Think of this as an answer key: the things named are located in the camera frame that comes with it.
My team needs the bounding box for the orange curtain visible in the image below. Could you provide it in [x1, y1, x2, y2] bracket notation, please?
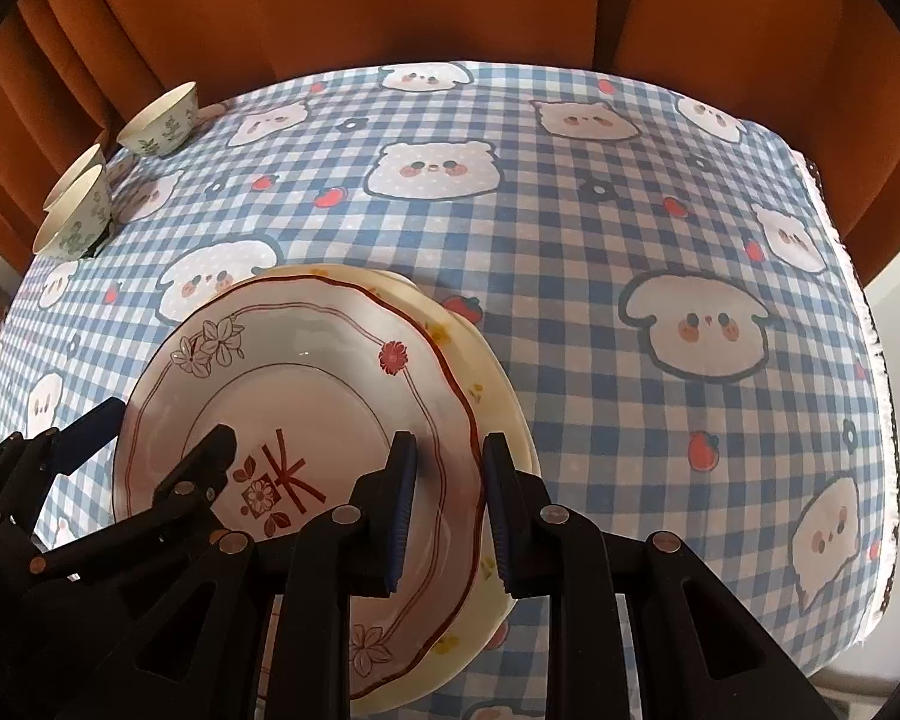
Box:
[0, 0, 900, 293]

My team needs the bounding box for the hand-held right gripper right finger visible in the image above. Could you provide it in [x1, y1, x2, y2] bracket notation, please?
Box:
[481, 431, 860, 720]

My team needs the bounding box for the blue checked cartoon tablecloth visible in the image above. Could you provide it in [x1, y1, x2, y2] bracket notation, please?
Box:
[0, 60, 897, 720]

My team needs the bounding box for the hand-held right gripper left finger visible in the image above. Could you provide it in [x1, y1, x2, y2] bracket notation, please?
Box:
[75, 430, 419, 720]

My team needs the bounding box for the deep yellow floral plate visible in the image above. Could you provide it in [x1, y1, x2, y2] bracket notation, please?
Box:
[270, 264, 522, 717]

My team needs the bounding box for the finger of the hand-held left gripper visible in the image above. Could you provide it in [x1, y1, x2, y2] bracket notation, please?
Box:
[15, 397, 126, 482]
[30, 424, 239, 578]

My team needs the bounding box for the large scalloped yellow floral plate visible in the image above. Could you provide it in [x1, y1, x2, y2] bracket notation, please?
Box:
[390, 274, 535, 717]

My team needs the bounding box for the white bowl with blue floral print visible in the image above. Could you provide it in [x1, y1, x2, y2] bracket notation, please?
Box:
[32, 163, 113, 257]
[43, 142, 107, 215]
[116, 81, 198, 158]

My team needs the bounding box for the small red-rimmed floral plate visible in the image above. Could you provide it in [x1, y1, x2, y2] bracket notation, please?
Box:
[112, 275, 490, 700]

